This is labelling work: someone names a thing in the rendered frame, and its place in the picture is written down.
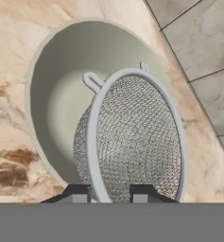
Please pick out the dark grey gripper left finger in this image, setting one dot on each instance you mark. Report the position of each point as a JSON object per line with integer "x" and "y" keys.
{"x": 76, "y": 192}

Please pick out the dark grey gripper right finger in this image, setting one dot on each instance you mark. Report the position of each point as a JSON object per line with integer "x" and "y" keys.
{"x": 145, "y": 193}

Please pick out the silver mesh tea strainer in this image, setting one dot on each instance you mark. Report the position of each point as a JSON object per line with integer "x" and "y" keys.
{"x": 135, "y": 138}

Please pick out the pale green bowl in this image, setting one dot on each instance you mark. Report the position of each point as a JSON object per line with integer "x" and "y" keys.
{"x": 66, "y": 94}

